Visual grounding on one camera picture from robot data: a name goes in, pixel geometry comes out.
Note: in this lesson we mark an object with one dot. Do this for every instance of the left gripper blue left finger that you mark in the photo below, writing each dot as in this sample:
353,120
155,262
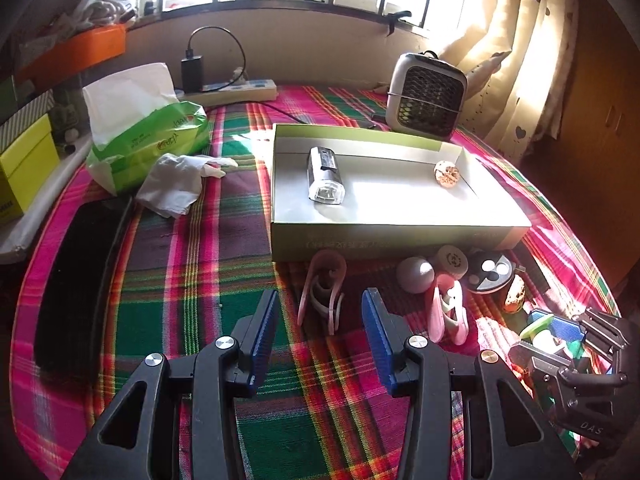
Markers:
254,335

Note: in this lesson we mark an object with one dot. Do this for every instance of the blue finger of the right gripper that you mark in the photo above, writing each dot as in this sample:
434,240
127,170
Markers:
561,328
536,362

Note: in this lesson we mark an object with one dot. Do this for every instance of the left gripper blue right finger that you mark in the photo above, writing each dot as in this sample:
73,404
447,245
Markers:
386,335

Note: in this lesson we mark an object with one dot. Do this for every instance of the green white spool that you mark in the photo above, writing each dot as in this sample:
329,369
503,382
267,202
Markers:
545,342

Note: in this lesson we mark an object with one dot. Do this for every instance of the pink clip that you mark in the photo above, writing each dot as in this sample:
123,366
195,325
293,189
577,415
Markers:
323,288
445,312

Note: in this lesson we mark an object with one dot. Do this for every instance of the grey ball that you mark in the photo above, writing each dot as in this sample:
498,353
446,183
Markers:
415,275

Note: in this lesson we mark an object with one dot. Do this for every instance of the black round disc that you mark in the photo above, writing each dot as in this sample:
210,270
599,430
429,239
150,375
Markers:
488,272

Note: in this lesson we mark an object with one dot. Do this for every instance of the white round cap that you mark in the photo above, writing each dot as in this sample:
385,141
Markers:
451,260

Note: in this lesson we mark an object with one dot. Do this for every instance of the plaid bedspread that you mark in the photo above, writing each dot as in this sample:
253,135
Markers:
178,284

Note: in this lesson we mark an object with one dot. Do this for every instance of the white green cardboard box tray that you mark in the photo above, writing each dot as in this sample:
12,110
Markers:
393,206

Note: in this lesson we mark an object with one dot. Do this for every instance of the black clear small flashlight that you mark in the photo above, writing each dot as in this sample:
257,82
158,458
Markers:
325,185

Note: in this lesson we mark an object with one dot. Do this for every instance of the crumpled white tissue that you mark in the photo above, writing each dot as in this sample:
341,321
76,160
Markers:
175,183

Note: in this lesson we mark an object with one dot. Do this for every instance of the walnut in tray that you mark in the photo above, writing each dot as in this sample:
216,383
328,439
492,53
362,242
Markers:
446,174

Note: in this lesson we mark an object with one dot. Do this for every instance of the black flat pad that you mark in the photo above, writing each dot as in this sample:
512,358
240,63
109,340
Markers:
71,318

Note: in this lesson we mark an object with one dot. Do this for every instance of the grey mini air cooler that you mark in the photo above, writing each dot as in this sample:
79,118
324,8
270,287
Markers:
425,96

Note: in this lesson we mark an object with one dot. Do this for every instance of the white power strip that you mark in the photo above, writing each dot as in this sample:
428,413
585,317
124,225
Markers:
259,90

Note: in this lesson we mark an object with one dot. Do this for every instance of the green tissue pack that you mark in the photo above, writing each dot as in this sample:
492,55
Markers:
135,117

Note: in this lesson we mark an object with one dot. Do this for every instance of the black charger adapter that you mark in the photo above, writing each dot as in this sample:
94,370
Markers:
192,74

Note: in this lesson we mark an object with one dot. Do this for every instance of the yellow green box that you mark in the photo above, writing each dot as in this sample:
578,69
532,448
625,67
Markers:
25,166

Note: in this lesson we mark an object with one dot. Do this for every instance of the cream heart curtain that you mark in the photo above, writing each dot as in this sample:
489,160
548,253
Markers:
517,55

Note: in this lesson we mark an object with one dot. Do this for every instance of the striped box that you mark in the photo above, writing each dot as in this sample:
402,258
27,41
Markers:
25,117

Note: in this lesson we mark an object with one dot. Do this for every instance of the orange box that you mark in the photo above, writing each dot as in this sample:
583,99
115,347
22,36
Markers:
73,56

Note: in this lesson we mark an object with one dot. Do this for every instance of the plastic bag on sill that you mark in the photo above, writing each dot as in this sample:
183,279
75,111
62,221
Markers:
90,14

